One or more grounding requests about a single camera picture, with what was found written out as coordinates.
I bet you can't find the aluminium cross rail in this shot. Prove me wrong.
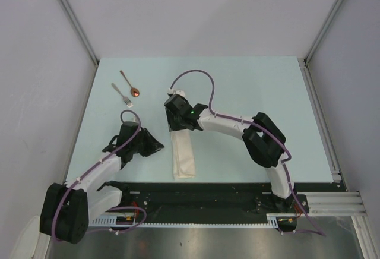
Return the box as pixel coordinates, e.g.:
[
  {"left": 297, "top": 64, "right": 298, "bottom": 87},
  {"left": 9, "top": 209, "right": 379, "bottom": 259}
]
[{"left": 305, "top": 192, "right": 367, "bottom": 216}]

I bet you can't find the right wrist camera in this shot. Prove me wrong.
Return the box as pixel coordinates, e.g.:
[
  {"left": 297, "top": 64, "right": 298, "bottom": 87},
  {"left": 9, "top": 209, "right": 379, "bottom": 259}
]
[{"left": 167, "top": 89, "right": 186, "bottom": 97}]

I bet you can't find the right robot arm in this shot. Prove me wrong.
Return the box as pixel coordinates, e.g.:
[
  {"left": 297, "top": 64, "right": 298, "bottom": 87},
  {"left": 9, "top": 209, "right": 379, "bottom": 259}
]
[{"left": 164, "top": 92, "right": 296, "bottom": 212}]

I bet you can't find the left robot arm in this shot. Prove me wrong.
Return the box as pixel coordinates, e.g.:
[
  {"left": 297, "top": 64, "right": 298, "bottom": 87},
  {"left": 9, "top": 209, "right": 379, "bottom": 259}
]
[{"left": 39, "top": 121, "right": 164, "bottom": 244}]

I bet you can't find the right aluminium frame post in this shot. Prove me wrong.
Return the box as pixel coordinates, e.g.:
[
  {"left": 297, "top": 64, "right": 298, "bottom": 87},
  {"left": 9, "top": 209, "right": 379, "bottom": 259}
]
[{"left": 305, "top": 0, "right": 362, "bottom": 64}]

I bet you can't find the copper spoon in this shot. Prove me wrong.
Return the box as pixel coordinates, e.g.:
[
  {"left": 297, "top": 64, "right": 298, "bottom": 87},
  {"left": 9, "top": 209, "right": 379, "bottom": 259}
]
[{"left": 119, "top": 70, "right": 140, "bottom": 98}]

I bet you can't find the aluminium frame post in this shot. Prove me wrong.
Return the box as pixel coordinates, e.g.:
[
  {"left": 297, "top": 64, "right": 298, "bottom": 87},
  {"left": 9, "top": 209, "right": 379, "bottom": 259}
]
[
  {"left": 305, "top": 0, "right": 362, "bottom": 64},
  {"left": 57, "top": 0, "right": 100, "bottom": 68}
]

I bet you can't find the silver fork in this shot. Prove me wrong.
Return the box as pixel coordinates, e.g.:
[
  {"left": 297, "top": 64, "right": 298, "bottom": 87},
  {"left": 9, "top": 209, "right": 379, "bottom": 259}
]
[{"left": 111, "top": 83, "right": 133, "bottom": 108}]

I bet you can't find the white slotted cable duct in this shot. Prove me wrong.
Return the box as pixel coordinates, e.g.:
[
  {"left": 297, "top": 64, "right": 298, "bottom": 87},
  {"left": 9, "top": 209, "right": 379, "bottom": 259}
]
[{"left": 89, "top": 214, "right": 296, "bottom": 230}]

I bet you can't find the white cloth napkin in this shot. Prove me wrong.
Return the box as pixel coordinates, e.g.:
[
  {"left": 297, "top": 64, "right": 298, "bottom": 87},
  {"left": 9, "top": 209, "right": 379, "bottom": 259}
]
[{"left": 170, "top": 129, "right": 196, "bottom": 180}]

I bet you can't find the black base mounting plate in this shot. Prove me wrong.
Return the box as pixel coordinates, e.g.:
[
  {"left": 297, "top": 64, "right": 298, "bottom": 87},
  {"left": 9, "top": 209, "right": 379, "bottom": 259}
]
[{"left": 97, "top": 181, "right": 347, "bottom": 226}]

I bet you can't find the left aluminium frame post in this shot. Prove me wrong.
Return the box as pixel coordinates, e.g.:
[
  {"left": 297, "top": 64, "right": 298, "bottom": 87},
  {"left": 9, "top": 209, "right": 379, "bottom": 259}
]
[{"left": 57, "top": 0, "right": 100, "bottom": 68}]

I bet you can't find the purple cable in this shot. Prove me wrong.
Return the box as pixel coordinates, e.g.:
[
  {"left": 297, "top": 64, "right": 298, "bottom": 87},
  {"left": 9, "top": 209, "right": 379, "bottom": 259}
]
[
  {"left": 169, "top": 70, "right": 326, "bottom": 236},
  {"left": 50, "top": 109, "right": 148, "bottom": 244}
]

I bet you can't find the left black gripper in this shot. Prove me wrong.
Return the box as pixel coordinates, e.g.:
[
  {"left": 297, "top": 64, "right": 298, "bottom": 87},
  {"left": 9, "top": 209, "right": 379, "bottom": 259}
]
[{"left": 130, "top": 128, "right": 163, "bottom": 157}]

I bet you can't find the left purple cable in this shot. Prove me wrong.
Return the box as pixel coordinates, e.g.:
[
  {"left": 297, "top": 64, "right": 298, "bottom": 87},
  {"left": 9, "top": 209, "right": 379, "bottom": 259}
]
[{"left": 50, "top": 109, "right": 148, "bottom": 244}]

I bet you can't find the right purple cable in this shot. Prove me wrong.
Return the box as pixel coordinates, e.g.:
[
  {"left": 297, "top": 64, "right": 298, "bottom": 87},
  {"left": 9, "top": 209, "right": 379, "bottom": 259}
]
[{"left": 169, "top": 70, "right": 326, "bottom": 236}]

